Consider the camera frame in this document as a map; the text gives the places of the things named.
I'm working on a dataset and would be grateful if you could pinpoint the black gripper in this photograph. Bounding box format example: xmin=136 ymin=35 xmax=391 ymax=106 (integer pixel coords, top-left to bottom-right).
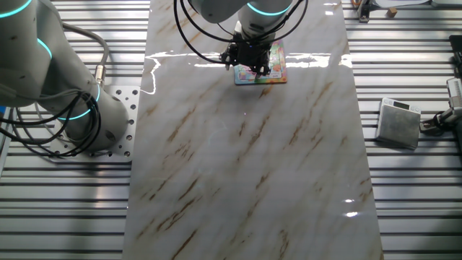
xmin=230 ymin=40 xmax=272 ymax=78

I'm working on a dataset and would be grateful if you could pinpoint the colourful butterfly puzzle board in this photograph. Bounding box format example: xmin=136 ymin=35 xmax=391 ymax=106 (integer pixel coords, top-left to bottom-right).
xmin=233 ymin=39 xmax=289 ymax=86

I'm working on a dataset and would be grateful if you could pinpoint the marble pattern board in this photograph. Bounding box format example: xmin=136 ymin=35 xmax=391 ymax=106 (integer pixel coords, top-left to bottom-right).
xmin=122 ymin=0 xmax=384 ymax=260

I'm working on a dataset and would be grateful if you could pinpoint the black upright clamp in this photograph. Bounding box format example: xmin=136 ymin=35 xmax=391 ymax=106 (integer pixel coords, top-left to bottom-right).
xmin=357 ymin=0 xmax=372 ymax=23

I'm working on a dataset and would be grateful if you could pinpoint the silver digital scale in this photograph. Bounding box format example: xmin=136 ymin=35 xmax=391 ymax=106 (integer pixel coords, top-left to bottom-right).
xmin=374 ymin=97 xmax=422 ymax=151

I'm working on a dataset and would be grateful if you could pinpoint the black metal clamp connector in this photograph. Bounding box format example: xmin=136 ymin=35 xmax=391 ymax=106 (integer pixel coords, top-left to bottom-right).
xmin=419 ymin=109 xmax=456 ymax=137

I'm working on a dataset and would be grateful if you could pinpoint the grey ribbed device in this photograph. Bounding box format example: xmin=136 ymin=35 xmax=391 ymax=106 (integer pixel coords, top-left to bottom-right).
xmin=445 ymin=77 xmax=462 ymax=109

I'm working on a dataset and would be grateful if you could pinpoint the black box device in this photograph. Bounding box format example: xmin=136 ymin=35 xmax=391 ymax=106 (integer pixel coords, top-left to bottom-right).
xmin=448 ymin=35 xmax=462 ymax=77

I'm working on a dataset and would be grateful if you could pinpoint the grey flat object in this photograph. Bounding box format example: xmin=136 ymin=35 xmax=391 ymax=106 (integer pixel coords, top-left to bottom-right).
xmin=431 ymin=0 xmax=462 ymax=8

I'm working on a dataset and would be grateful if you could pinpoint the long black cable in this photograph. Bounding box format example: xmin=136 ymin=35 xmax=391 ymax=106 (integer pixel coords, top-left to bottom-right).
xmin=179 ymin=0 xmax=310 ymax=44
xmin=173 ymin=0 xmax=232 ymax=66

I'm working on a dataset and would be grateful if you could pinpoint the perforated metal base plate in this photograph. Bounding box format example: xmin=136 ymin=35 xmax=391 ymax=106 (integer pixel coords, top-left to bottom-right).
xmin=48 ymin=85 xmax=141 ymax=164

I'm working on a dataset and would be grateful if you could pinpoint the grey cable with metal plug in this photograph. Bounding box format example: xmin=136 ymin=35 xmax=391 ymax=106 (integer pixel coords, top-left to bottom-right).
xmin=61 ymin=21 xmax=111 ymax=90

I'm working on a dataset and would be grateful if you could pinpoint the black cable loop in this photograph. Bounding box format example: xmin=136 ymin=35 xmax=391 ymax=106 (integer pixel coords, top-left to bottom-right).
xmin=9 ymin=92 xmax=103 ymax=159
xmin=0 ymin=92 xmax=91 ymax=145

